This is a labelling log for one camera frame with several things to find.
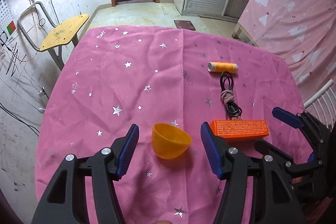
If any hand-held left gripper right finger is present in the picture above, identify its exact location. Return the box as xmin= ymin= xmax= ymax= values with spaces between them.
xmin=200 ymin=122 xmax=306 ymax=224

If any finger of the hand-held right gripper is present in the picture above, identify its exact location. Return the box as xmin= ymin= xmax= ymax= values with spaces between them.
xmin=272 ymin=107 xmax=333 ymax=159
xmin=254 ymin=140 xmax=322 ymax=180

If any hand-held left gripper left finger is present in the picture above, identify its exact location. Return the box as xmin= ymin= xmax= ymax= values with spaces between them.
xmin=31 ymin=123 xmax=140 ymax=224

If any yellow plastic cup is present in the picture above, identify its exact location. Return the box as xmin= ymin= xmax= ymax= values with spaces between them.
xmin=152 ymin=123 xmax=192 ymax=160

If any orange box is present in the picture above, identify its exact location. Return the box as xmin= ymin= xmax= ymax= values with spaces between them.
xmin=209 ymin=120 xmax=270 ymax=145

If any white slatted chair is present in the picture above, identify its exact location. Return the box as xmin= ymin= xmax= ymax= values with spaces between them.
xmin=303 ymin=78 xmax=336 ymax=130

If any pink star-print tablecloth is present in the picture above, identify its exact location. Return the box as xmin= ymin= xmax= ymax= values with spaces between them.
xmin=35 ymin=25 xmax=306 ymax=224

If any orange thread spool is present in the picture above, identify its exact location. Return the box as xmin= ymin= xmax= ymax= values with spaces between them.
xmin=207 ymin=62 xmax=238 ymax=74

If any pink tree-print curtain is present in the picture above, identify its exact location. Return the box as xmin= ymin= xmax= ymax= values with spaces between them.
xmin=238 ymin=0 xmax=336 ymax=104

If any brown doormat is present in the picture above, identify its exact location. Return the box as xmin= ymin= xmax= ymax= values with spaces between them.
xmin=174 ymin=20 xmax=196 ymax=30

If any yellow wooden chair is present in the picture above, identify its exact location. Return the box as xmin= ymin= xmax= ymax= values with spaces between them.
xmin=17 ymin=1 xmax=90 ymax=71

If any black usb cable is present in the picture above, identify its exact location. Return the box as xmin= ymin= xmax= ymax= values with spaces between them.
xmin=220 ymin=71 xmax=243 ymax=122

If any wooden bed frame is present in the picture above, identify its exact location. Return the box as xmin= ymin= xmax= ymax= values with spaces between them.
xmin=232 ymin=22 xmax=256 ymax=46

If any green red wall socket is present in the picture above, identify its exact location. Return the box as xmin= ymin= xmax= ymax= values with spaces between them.
xmin=6 ymin=21 xmax=17 ymax=36

